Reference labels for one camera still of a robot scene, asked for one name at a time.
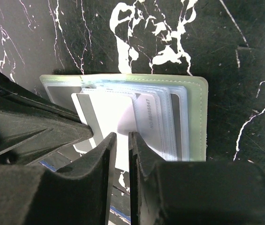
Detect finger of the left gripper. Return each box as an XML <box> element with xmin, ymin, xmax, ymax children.
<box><xmin>0</xmin><ymin>72</ymin><xmax>93</xmax><ymax>165</ymax></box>

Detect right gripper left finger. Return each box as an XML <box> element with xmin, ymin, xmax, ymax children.
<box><xmin>0</xmin><ymin>133</ymin><xmax>117</xmax><ymax>225</ymax></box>

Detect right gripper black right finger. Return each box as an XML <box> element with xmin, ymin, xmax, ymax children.
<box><xmin>129</xmin><ymin>132</ymin><xmax>265</xmax><ymax>225</ymax></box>

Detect green card holder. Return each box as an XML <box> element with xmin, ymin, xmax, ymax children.
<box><xmin>40</xmin><ymin>74</ymin><xmax>208</xmax><ymax>161</ymax></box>

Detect white card with magnetic stripe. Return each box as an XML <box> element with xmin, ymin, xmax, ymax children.
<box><xmin>71</xmin><ymin>91</ymin><xmax>137</xmax><ymax>171</ymax></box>

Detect grey card in holder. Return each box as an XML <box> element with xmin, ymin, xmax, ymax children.
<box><xmin>46</xmin><ymin>86</ymin><xmax>82</xmax><ymax>112</ymax></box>

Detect white numbered card in holder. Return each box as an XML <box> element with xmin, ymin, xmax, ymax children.
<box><xmin>117</xmin><ymin>92</ymin><xmax>162</xmax><ymax>150</ymax></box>

